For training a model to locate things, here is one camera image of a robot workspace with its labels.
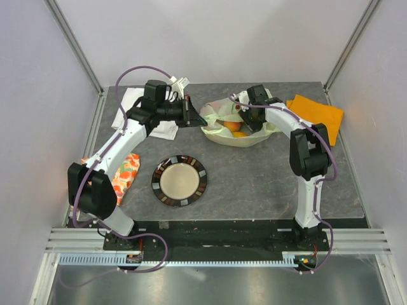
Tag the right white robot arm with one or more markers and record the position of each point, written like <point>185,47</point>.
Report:
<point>310,154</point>

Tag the white folded cloth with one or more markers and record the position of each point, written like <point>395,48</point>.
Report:
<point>165,130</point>

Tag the aluminium frame post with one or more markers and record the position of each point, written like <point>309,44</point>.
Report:
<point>355,36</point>
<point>66,30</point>

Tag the aluminium front rail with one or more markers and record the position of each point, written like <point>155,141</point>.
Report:
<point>346,241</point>

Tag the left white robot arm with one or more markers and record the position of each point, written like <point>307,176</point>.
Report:
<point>90,184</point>

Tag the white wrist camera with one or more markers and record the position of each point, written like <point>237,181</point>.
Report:
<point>179,85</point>
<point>240,101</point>

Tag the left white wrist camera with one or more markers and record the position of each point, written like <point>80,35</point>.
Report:
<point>179,85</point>

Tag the dark rimmed ceramic plate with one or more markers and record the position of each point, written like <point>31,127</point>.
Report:
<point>179,181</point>

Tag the floral patterned cloth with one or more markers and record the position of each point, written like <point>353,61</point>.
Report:
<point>125,176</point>

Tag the white slotted cable duct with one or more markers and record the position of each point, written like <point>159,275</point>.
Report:
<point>124,260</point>

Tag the right aluminium frame post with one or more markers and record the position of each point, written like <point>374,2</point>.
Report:
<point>355,36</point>

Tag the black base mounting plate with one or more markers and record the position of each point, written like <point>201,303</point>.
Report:
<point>270,235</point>

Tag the fake mango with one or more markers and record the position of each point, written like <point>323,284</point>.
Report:
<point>239,134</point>

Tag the fake peach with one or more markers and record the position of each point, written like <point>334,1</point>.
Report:
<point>232,126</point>

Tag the orange folded cloth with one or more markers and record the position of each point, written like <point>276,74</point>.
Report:
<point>316,113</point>

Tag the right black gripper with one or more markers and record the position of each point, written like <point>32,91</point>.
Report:
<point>252,126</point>

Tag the left aluminium frame post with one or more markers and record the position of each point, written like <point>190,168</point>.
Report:
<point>66,30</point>

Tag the light green plastic bag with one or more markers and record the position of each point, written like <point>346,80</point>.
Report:
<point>218,111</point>

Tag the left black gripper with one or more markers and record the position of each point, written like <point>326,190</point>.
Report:
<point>189,115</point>

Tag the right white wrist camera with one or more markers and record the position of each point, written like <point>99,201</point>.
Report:
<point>240,101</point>

